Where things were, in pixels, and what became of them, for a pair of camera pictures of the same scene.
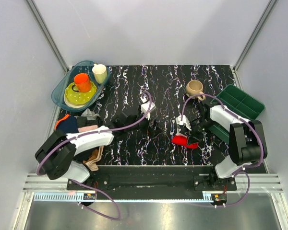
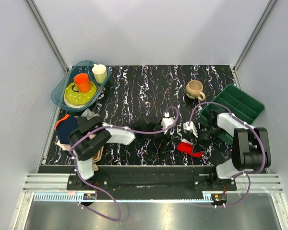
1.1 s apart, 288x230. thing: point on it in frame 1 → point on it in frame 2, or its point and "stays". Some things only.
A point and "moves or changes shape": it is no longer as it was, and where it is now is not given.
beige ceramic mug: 194,87 stays
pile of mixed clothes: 88,119 stays
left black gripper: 148,130 → 163,146
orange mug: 82,83 stays
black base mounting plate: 120,178 stays
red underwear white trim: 181,140 moves or changes shape
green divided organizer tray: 236,101 stays
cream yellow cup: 100,73 stays
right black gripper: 193,137 → 200,143
